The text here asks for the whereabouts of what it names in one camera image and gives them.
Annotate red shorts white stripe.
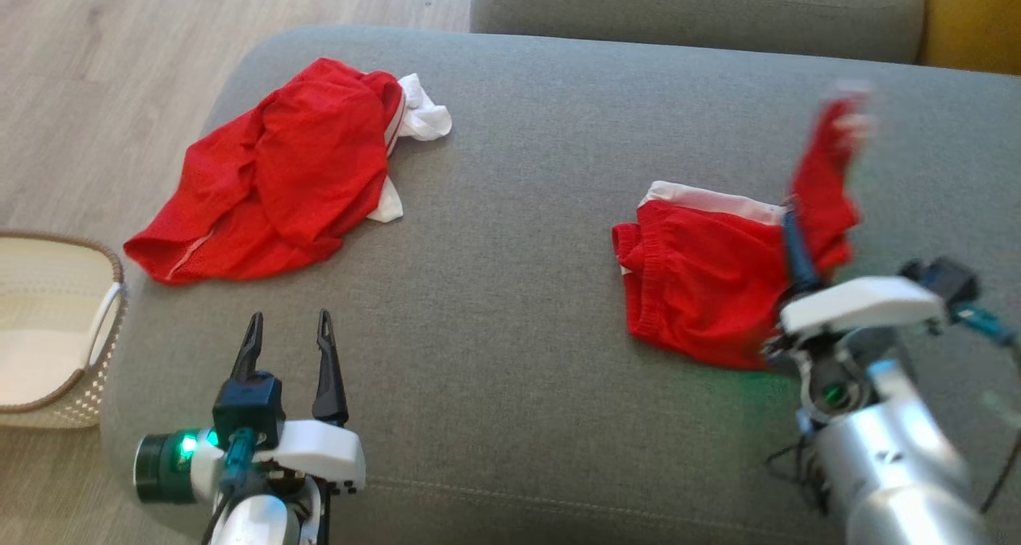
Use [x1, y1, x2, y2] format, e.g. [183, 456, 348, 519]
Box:
[612, 82, 876, 372]

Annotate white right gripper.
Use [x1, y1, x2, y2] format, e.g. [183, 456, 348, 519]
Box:
[779, 208, 948, 342]

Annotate teal plug camera cable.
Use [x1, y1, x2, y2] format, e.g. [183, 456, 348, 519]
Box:
[199, 428, 258, 545]
[948, 304, 1021, 350]

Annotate red basketball jersey white sleeves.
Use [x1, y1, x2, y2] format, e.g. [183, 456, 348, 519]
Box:
[123, 57, 453, 285]

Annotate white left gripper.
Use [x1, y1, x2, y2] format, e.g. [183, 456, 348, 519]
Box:
[190, 309, 368, 496]

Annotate yellow sofa backrest cushion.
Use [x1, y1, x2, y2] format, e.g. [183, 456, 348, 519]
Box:
[919, 0, 1021, 77]

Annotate grey sofa seat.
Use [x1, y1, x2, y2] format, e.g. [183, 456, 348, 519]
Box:
[99, 24, 1021, 545]

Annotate teal plug right camera cable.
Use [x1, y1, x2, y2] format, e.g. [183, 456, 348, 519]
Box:
[948, 304, 1021, 350]

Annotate cream perforated laundry basket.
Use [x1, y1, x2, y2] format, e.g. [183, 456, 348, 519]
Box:
[0, 229, 129, 431]

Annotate beige sofa seat cushion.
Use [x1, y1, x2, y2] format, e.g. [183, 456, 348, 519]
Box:
[469, 0, 928, 65]

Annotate teal plug left camera cable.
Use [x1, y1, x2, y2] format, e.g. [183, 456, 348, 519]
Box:
[199, 428, 258, 545]

